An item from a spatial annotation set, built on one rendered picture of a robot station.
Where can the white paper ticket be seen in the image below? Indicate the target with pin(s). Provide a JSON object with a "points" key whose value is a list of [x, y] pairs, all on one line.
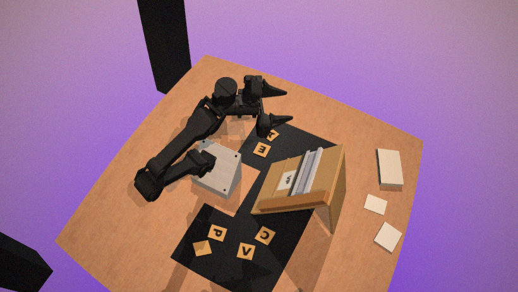
{"points": [[287, 180]]}

